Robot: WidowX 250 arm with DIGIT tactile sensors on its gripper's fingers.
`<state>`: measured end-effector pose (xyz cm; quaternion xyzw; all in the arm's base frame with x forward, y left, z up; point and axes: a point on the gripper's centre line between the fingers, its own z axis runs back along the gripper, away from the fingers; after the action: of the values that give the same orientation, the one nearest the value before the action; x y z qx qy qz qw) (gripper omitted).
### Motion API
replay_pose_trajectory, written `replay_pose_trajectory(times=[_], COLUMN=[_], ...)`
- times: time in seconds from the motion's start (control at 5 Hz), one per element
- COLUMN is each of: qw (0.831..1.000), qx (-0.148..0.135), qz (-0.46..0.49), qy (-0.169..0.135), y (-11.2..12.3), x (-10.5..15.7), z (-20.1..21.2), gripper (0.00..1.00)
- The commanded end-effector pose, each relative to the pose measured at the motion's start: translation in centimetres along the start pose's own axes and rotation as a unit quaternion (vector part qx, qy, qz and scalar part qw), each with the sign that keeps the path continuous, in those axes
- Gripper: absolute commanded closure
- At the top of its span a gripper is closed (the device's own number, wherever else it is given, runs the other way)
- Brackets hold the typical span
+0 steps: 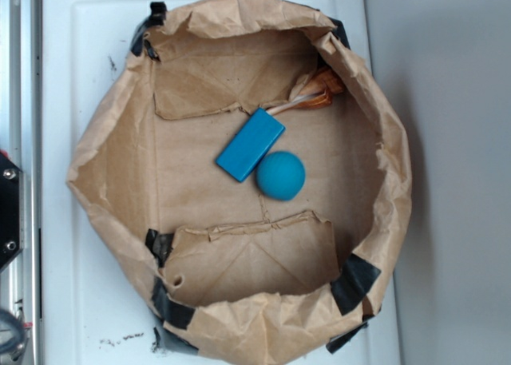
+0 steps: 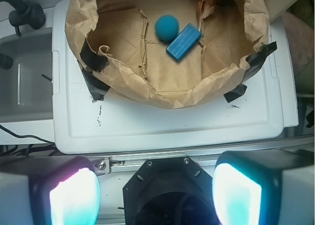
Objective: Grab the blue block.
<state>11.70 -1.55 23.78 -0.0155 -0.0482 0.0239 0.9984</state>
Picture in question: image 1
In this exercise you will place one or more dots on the black mounting plate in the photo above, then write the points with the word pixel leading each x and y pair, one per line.
pixel 11 211

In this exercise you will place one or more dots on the brown paper bag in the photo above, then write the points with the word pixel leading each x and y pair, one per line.
pixel 229 272

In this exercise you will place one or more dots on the orange white conch shell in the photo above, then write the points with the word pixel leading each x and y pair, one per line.
pixel 317 93

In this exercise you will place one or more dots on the blue foam ball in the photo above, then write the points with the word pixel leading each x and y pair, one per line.
pixel 280 175

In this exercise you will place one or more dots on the aluminium frame rail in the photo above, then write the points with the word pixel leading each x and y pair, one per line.
pixel 21 126

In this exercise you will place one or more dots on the blue rectangular block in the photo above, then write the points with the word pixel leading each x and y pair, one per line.
pixel 252 142

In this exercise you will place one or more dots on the white plastic tray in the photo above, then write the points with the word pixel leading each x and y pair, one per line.
pixel 91 313

